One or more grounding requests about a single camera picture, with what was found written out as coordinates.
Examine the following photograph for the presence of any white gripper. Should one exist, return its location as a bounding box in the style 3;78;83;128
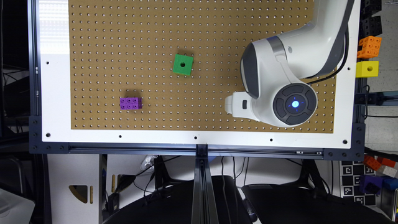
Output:
224;91;259;121

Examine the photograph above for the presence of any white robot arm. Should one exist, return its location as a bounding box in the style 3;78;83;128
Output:
225;0;354;128

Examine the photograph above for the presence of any orange block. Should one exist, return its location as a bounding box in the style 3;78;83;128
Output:
357;35;382;59

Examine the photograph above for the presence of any dark purple block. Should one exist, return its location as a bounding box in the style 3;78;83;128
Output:
359;175;383;195

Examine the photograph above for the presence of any green cube with hole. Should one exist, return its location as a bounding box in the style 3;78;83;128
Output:
172;54;193;76

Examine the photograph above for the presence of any brown pegboard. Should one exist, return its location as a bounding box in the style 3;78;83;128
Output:
68;0;342;134

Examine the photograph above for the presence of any black chair right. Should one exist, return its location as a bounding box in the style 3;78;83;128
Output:
242;160;393;224

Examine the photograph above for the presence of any black chair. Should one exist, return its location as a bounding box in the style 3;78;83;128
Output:
242;160;393;224
104;157;252;224

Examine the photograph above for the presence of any black chair left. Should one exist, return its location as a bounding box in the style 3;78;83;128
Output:
104;157;252;224

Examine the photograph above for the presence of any fiducial marker board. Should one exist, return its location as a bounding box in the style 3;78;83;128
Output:
340;161;377;206

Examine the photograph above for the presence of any yellow cube with hole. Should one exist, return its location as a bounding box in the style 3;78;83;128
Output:
356;61;379;78

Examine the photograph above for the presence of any orange red blocks pile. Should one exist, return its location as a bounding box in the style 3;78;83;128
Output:
363;155;397;177

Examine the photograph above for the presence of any black cubes stack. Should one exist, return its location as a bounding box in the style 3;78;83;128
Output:
359;0;382;39

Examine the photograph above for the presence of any black aluminium frame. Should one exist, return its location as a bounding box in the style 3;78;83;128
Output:
27;1;364;223

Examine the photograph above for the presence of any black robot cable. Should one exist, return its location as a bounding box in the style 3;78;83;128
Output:
307;26;349;85

